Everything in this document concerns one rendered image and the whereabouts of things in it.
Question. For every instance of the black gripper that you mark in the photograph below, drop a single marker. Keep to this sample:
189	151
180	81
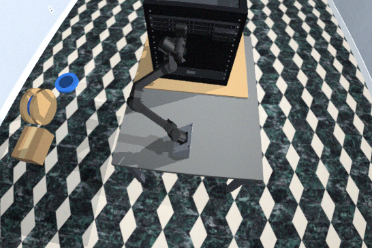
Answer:
181	35

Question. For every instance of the tan flat board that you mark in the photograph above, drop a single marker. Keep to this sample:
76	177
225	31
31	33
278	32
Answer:
237	84

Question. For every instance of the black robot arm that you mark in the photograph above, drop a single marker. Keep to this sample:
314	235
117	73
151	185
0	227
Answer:
166	67

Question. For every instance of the black server rack frame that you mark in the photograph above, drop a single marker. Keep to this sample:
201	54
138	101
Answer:
207	61

